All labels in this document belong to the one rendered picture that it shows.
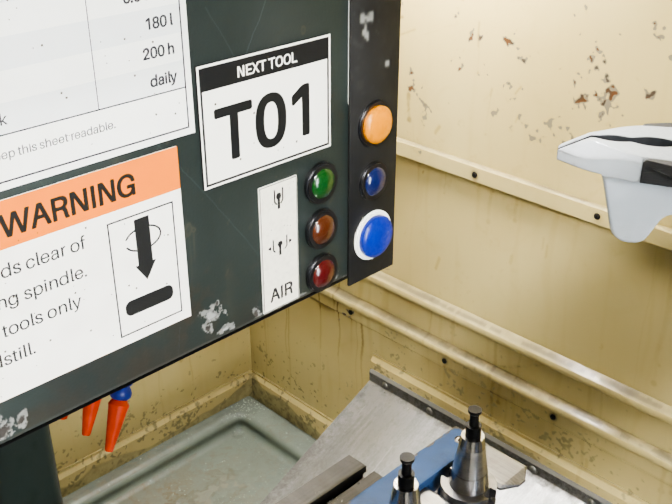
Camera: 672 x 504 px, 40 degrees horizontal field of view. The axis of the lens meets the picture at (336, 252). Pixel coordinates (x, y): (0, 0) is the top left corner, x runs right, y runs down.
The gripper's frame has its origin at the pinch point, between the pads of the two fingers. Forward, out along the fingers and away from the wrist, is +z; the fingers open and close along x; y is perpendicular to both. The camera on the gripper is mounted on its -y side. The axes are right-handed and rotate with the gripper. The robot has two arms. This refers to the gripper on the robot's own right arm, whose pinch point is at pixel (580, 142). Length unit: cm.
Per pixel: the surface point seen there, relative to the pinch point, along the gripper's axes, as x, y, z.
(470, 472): 24, 48, 7
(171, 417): 93, 106, 78
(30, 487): 34, 74, 71
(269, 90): -7.3, -4.1, 17.3
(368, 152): -0.2, 1.9, 13.2
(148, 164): -14.5, -1.9, 21.5
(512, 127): 80, 28, 10
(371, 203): 0.1, 5.7, 13.0
